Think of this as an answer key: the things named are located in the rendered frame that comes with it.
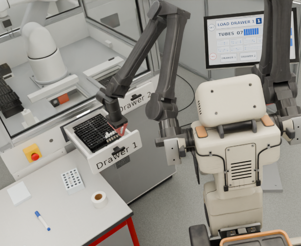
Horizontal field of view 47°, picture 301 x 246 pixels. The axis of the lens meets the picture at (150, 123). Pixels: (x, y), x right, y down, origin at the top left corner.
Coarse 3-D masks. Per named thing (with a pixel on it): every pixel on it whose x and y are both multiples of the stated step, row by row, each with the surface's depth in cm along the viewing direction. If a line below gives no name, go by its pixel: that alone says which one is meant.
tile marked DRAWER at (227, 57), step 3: (222, 54) 199; (225, 54) 199; (228, 54) 199; (231, 54) 198; (234, 54) 198; (222, 57) 199; (225, 57) 199; (228, 57) 199; (231, 57) 198; (234, 57) 198; (222, 60) 199; (225, 60) 199; (228, 60) 199; (231, 60) 198; (234, 60) 198
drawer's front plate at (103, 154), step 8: (128, 136) 169; (136, 136) 172; (112, 144) 166; (120, 144) 168; (128, 144) 171; (136, 144) 174; (96, 152) 163; (104, 152) 164; (112, 152) 167; (120, 152) 170; (128, 152) 174; (88, 160) 161; (96, 160) 163; (104, 160) 166; (96, 168) 166; (104, 168) 169
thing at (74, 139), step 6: (102, 108) 197; (90, 114) 194; (96, 114) 196; (102, 114) 198; (84, 120) 193; (66, 126) 189; (72, 126) 190; (66, 132) 186; (72, 132) 192; (120, 132) 187; (126, 132) 178; (72, 138) 180; (78, 138) 188; (78, 144) 175; (84, 144) 183; (108, 144) 180; (84, 150) 171; (84, 156) 173
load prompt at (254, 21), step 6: (240, 18) 198; (246, 18) 197; (252, 18) 197; (258, 18) 196; (216, 24) 200; (222, 24) 200; (228, 24) 199; (234, 24) 198; (240, 24) 198; (246, 24) 197; (252, 24) 197; (258, 24) 196
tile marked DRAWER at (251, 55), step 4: (244, 52) 197; (248, 52) 197; (252, 52) 196; (256, 52) 196; (240, 56) 198; (244, 56) 197; (248, 56) 197; (252, 56) 196; (256, 56) 196; (240, 60) 198; (244, 60) 197; (248, 60) 197
